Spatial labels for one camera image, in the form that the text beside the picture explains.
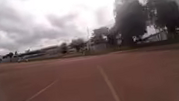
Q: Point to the small dark tree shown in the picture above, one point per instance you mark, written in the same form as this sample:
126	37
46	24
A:
77	44

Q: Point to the long low building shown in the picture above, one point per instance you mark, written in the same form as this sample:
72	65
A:
49	51

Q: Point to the red running track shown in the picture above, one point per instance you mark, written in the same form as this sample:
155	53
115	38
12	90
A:
77	95

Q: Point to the group of dark trees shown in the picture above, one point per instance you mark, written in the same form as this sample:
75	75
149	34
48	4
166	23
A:
130	20

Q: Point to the white building with sloped roof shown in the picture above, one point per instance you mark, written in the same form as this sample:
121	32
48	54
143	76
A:
152	34

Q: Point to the grass strip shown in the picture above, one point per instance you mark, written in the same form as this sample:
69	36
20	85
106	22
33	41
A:
164	45

